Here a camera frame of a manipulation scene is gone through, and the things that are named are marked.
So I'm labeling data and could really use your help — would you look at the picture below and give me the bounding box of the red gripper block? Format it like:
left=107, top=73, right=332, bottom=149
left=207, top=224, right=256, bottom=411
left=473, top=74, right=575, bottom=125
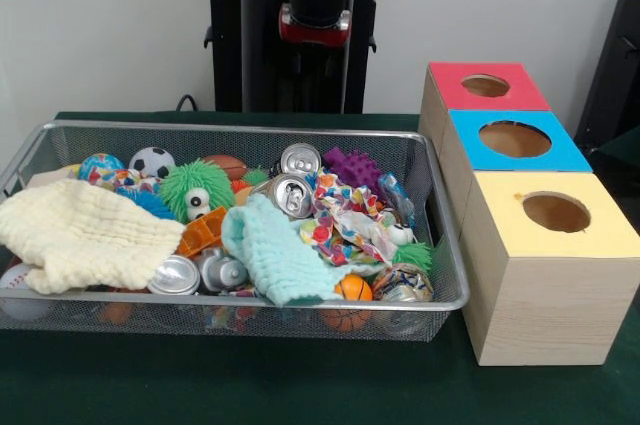
left=278, top=3, right=352, bottom=48

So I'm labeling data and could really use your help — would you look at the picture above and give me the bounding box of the wooden box with three holes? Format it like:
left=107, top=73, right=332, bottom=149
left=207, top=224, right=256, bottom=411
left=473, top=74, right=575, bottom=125
left=418, top=61, right=640, bottom=367

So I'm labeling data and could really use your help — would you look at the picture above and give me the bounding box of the purple spiky ball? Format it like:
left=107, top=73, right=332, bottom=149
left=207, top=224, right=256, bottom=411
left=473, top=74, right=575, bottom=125
left=322, top=147, right=385, bottom=196

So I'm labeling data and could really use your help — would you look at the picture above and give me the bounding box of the silver drink can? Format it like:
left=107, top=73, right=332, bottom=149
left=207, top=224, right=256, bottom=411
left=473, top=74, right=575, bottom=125
left=254, top=173, right=317, bottom=220

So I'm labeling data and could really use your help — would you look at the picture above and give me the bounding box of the colourful heart print cloth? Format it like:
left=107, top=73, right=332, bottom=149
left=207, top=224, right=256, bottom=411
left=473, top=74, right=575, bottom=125
left=299, top=169, right=401, bottom=267

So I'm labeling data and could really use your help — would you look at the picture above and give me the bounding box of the large green fuzzy eyed toy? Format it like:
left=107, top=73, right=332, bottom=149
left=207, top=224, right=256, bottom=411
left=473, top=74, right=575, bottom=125
left=159, top=158, right=236, bottom=225

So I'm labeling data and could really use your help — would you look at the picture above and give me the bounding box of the black and white soccer ball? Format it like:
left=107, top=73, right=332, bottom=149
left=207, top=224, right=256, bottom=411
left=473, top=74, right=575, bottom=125
left=128, top=146, right=177, bottom=180

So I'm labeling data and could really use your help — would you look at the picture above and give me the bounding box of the light blue waffle cloth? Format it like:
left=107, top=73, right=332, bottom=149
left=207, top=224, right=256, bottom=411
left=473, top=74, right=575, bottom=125
left=220, top=193, right=352, bottom=307

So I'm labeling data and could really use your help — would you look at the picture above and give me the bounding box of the orange plastic toy crate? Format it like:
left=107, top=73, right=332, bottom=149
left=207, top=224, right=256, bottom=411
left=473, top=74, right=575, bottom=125
left=175, top=205, right=229, bottom=259

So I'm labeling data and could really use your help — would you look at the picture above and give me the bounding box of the blue globe print ball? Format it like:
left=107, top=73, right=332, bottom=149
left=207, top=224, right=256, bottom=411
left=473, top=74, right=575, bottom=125
left=78, top=152, right=126, bottom=182

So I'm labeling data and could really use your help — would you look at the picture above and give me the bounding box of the small orange basketball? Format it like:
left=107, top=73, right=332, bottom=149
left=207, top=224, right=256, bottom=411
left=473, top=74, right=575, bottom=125
left=333, top=273, right=375, bottom=302

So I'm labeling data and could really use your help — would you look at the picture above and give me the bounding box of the black flat panel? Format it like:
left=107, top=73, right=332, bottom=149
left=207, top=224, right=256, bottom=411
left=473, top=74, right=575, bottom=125
left=573, top=0, right=640, bottom=149

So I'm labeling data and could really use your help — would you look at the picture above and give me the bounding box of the cream waffle cloth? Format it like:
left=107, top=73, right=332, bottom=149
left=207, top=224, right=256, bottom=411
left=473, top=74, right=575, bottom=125
left=0, top=178, right=187, bottom=295

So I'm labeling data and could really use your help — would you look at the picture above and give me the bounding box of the green covered side table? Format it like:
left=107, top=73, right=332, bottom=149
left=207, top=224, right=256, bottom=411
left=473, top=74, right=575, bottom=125
left=597, top=125, right=640, bottom=186

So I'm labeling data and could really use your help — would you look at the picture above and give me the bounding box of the dark green table cloth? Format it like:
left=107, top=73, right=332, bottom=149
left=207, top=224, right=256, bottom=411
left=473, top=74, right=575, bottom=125
left=0, top=111, right=640, bottom=425

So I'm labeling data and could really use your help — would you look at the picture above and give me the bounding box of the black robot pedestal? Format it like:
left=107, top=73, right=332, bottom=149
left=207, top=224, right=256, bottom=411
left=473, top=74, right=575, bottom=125
left=193, top=0, right=402, bottom=115

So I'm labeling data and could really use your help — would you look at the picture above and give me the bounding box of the black looped cable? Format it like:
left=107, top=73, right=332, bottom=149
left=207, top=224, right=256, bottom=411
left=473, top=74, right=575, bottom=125
left=174, top=93, right=200, bottom=114

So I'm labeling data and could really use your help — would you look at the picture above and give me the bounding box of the silver wire mesh bin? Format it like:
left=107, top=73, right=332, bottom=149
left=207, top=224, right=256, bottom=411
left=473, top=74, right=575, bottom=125
left=0, top=119, right=471, bottom=344

